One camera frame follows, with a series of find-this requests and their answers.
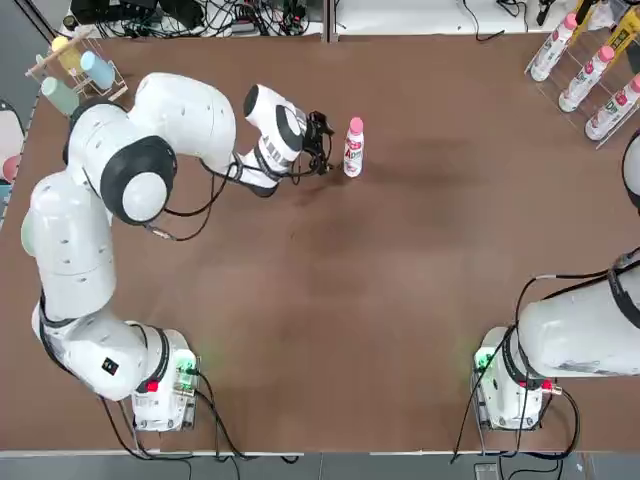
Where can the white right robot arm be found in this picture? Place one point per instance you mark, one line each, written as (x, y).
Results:
(575, 335)

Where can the white bottle with pink cap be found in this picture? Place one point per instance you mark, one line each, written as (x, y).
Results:
(547, 55)
(582, 82)
(612, 110)

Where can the clear acrylic bottle shelf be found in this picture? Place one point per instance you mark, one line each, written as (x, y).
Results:
(562, 75)

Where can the yellow drink bottle orange cap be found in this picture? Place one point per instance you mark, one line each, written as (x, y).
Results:
(586, 12)
(622, 32)

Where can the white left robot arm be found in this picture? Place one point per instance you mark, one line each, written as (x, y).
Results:
(75, 240)

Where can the white drink bottle red label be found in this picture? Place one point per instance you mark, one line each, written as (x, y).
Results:
(352, 155)

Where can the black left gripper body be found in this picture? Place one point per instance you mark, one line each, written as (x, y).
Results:
(312, 132)

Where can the white side table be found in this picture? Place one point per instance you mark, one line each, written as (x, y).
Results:
(400, 15)

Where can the grey power strip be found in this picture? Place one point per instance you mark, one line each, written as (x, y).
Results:
(250, 27)

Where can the yellow cup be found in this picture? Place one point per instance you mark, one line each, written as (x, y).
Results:
(67, 55)

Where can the black electronics box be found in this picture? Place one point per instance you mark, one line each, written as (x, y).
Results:
(115, 10)

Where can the pale green plate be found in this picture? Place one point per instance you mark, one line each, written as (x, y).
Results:
(25, 232)

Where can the grey floor box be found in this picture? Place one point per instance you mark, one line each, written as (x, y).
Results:
(486, 471)

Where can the green cup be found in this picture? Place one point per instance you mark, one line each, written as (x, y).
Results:
(57, 95)

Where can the blue cup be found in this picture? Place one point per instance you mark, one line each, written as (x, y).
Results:
(97, 70)

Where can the pink bottle cap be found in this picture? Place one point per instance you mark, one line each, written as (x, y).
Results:
(356, 123)

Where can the aluminium profile post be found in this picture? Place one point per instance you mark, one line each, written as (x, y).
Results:
(330, 20)

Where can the pink cup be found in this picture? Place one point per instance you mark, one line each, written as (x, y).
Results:
(11, 167)

